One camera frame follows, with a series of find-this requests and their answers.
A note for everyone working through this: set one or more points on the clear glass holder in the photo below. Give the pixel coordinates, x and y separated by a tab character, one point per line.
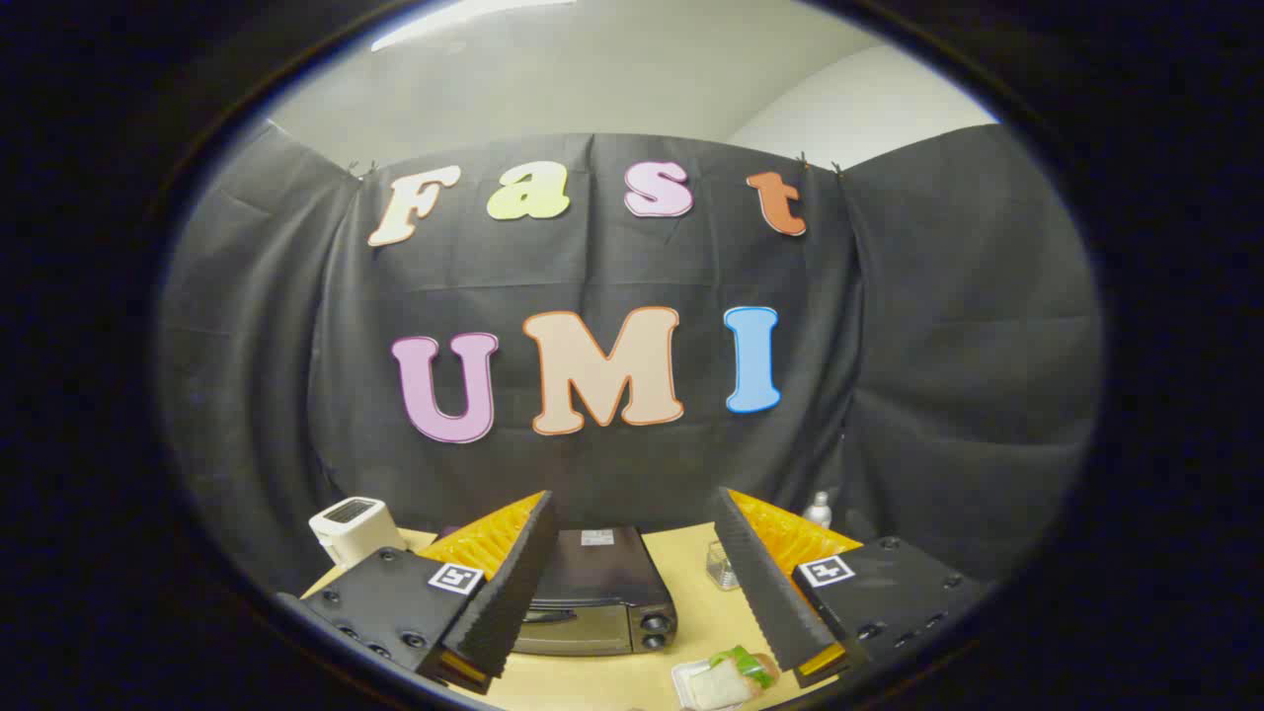
721	571

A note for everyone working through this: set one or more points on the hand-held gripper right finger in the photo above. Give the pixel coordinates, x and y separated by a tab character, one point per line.
760	583

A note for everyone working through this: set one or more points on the lettuce sandwich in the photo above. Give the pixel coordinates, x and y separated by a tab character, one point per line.
726	681

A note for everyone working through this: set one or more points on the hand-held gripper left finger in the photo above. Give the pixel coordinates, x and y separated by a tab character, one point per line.
513	592

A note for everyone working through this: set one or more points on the black toaster oven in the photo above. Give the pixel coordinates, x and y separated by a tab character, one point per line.
602	583

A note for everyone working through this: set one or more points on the white plastic tray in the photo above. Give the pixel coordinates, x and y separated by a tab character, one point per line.
680	677

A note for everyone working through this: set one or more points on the white pop-up toaster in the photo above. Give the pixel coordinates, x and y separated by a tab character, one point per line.
355	535

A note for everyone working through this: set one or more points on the plastic bottle with pink label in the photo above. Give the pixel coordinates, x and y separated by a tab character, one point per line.
817	512

